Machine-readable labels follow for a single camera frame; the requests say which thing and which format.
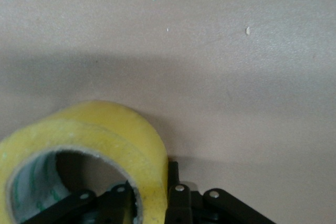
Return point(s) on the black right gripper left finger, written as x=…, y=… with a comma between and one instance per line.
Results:
x=110, y=205

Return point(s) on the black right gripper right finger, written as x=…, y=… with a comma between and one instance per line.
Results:
x=199, y=208

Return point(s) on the yellow clear tape roll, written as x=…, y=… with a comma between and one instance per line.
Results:
x=105, y=140

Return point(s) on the tiny white paper scrap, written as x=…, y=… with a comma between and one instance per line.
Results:
x=247, y=31

